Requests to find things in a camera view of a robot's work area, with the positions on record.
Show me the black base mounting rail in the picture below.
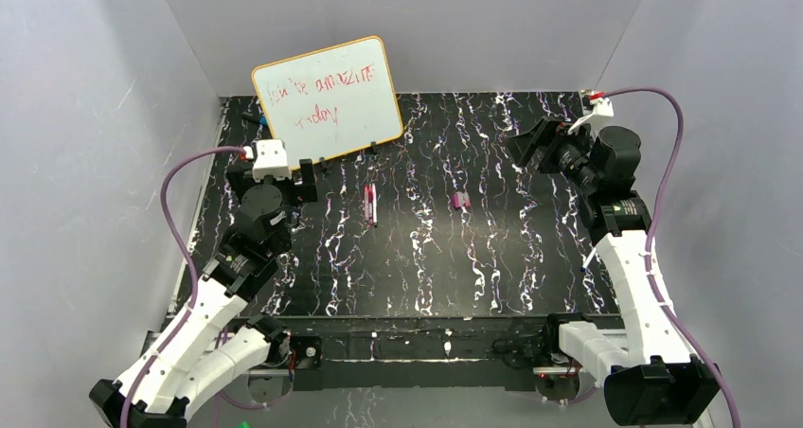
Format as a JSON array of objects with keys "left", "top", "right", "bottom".
[{"left": 278, "top": 315, "right": 580, "bottom": 398}]

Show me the red gel pen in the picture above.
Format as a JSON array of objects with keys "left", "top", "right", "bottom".
[{"left": 369, "top": 183, "right": 379, "bottom": 227}]

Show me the small orange-framed whiteboard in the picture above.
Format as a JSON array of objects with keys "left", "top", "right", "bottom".
[{"left": 251, "top": 36, "right": 404, "bottom": 169}]

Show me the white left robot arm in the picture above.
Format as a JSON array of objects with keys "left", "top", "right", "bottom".
[{"left": 89, "top": 157, "right": 317, "bottom": 427}]

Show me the pink highlighter pen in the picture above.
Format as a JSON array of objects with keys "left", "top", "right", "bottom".
[{"left": 364, "top": 185, "right": 373, "bottom": 225}]

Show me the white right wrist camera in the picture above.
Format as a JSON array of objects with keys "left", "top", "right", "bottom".
[{"left": 567, "top": 90, "right": 614, "bottom": 137}]

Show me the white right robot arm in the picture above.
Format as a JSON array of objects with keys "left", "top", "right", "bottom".
[{"left": 506, "top": 117, "right": 721, "bottom": 427}]

